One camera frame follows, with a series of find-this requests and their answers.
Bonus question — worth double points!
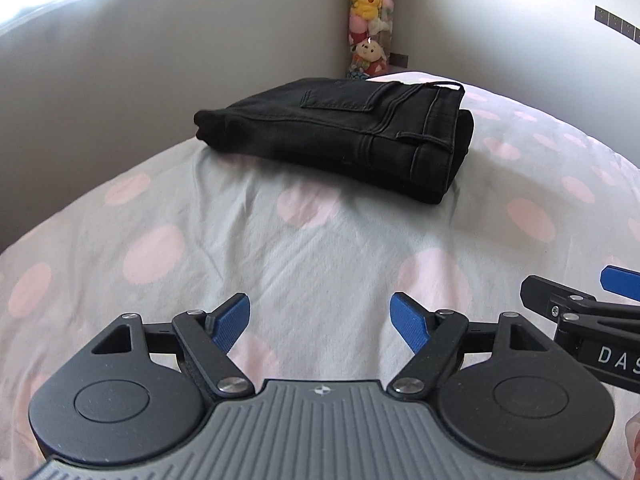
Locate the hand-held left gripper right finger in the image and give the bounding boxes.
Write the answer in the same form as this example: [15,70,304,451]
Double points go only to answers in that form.
[387,291,548,401]

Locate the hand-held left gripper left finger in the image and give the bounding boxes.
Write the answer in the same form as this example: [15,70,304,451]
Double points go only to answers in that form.
[92,292,257,401]

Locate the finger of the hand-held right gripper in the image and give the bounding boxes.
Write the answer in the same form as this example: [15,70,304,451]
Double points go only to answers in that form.
[601,265,640,292]
[519,274,640,331]

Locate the black pants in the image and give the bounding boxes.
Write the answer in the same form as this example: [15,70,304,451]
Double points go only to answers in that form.
[192,76,476,206]

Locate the white floral bed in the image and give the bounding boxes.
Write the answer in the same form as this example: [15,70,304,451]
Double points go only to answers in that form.
[0,72,640,480]

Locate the column of plush toys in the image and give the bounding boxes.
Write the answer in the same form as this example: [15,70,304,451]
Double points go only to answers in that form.
[346,0,401,81]

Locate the dark wall strip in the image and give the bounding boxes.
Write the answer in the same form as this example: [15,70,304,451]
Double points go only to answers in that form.
[594,5,640,43]

